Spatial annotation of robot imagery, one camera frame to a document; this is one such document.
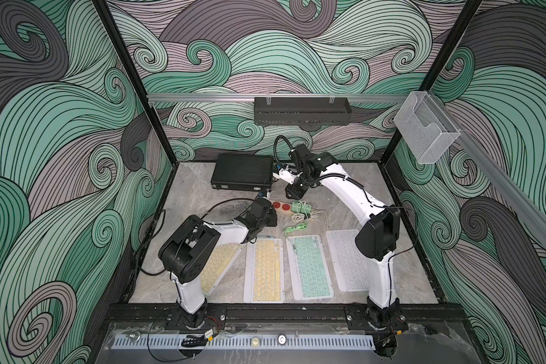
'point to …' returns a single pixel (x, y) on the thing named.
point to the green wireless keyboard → (309, 271)
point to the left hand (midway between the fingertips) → (274, 210)
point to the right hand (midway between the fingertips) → (288, 192)
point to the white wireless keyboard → (348, 260)
